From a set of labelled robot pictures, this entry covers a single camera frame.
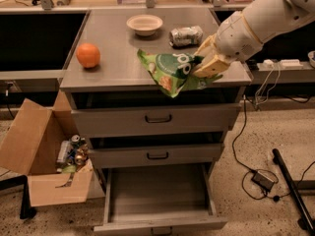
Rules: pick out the white paper bowl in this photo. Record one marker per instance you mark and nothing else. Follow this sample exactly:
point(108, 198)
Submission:
point(144, 25)

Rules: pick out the bottom grey drawer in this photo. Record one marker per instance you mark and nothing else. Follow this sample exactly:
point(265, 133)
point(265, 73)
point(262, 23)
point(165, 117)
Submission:
point(163, 200)

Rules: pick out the black power adapter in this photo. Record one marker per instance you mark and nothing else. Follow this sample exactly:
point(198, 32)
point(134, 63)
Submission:
point(263, 181)

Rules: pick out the grey drawer cabinet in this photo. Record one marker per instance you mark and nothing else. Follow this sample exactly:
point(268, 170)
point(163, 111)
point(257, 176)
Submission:
point(120, 80)

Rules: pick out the orange fruit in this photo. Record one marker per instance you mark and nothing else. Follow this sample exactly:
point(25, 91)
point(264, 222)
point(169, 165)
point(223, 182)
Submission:
point(88, 55)

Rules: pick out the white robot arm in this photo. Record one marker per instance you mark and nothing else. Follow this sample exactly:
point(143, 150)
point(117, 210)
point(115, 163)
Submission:
point(244, 33)

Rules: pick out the top grey drawer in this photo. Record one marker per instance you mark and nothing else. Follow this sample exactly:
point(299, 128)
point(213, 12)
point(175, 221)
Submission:
point(155, 120)

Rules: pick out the white power strip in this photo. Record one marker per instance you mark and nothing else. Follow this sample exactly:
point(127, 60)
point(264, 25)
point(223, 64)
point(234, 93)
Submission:
point(286, 64)

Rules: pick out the cans in cardboard box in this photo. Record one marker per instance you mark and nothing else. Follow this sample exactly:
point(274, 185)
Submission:
point(73, 155)

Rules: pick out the green rice chip bag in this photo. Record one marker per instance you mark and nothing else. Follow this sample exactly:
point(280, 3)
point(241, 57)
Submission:
point(173, 72)

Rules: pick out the black stool leg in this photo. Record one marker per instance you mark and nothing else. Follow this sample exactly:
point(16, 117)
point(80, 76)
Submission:
point(27, 211)

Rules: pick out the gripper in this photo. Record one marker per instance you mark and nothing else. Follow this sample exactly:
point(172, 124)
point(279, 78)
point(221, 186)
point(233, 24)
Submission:
point(235, 39)

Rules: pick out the crushed silver can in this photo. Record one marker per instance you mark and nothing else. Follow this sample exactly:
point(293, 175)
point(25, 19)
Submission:
point(180, 37)

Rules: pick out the grey drawer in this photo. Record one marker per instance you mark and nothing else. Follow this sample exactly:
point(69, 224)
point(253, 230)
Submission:
point(155, 120)
point(148, 156)
point(163, 200)

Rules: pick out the cardboard box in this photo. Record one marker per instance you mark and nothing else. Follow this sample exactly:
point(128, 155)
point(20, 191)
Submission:
point(31, 147)

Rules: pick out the black metal stand leg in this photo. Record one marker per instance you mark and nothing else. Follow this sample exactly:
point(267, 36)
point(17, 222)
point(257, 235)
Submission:
point(306, 221)

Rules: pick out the middle grey drawer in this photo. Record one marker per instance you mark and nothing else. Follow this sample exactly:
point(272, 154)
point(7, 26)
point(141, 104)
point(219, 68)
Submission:
point(148, 156)

